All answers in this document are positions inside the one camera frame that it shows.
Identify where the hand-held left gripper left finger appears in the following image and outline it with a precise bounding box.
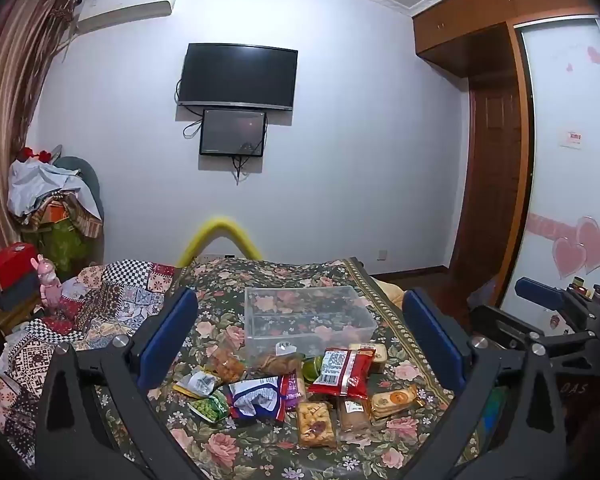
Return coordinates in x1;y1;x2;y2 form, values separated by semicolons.
32;287;201;480

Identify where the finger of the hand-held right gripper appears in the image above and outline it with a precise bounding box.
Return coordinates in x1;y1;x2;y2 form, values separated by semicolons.
514;276;600;333
467;305;598;361

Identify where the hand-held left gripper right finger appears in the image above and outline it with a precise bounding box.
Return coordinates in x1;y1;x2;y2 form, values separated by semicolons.
402;287;568;480

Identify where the small yellow snack packet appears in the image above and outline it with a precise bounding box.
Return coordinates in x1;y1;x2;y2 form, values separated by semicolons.
172;367;221;400

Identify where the toast slice packet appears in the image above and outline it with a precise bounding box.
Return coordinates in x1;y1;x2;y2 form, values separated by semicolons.
350;342;388;375

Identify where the clear packet of orange snacks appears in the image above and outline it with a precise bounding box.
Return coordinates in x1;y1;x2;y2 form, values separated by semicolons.
205;345;246;383

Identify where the golden cake packet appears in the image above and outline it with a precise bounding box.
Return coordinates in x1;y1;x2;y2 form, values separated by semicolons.
370;385;425;420

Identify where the green pea snack packet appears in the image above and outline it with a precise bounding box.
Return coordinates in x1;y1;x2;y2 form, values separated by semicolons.
187;391;229;423

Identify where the red snack packet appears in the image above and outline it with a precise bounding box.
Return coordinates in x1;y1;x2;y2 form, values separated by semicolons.
307;347;376;398

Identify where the blue and white snack packet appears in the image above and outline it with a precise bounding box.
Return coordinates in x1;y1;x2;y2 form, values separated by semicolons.
227;375;291;423

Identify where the brown wafer packet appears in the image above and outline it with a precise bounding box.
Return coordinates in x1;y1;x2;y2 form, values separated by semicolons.
337;399;372;433

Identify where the green jelly cup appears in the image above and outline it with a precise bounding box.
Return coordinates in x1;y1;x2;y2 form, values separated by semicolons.
301;355;326;383

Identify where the clear plastic container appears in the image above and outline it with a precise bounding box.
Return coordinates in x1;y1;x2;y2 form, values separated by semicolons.
244;286;379;376

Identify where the jam cookie packet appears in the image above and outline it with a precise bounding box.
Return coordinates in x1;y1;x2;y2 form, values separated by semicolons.
296;401;337;448

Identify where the yellow pillow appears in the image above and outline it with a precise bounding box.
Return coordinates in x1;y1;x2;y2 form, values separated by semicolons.
375;280;407;307

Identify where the patchwork quilt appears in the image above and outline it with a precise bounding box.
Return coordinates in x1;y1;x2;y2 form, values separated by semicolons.
0;260;181;461

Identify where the floral blanket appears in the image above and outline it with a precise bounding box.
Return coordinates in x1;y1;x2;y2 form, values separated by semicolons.
95;257;486;480

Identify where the white wardrobe door with hearts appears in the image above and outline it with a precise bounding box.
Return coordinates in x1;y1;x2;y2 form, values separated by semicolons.
500;17;600;336

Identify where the brown wooden door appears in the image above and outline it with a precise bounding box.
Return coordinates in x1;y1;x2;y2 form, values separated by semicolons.
452;85;523;281

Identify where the yellow foam tube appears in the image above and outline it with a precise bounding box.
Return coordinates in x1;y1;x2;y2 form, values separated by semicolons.
176;216;263;268

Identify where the pink toy figure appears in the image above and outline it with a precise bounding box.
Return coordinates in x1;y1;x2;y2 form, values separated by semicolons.
32;255;63;311

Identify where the purple snack packet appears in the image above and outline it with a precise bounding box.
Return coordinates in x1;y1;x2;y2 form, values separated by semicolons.
280;372;306;411

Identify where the green patterned bag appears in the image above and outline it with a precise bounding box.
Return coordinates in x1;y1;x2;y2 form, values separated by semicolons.
22;220;88;271

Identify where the dark grey box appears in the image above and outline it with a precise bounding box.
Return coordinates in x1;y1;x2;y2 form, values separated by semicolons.
0;270;42;311

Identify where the grey-green chair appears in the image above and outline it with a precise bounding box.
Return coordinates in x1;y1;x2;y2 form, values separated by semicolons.
55;156;105;221

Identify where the red box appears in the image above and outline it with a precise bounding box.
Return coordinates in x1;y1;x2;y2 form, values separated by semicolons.
0;242;38;291

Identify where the pile of clothes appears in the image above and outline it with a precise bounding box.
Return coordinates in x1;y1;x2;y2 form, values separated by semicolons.
7;147;103;238

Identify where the small black monitor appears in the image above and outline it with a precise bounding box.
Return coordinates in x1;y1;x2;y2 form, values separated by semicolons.
199;108;267;158

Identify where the wooden overhead cabinet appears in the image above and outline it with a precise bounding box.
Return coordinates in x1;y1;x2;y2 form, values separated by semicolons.
412;0;600;78

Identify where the striped brown curtain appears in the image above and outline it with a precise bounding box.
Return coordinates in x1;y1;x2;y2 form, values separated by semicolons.
0;0;81;271

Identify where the white air conditioner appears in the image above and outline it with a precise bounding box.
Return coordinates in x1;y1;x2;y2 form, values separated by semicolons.
76;0;181;36

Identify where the black wall television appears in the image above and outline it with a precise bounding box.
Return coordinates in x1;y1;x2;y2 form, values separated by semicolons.
176;43;299;111

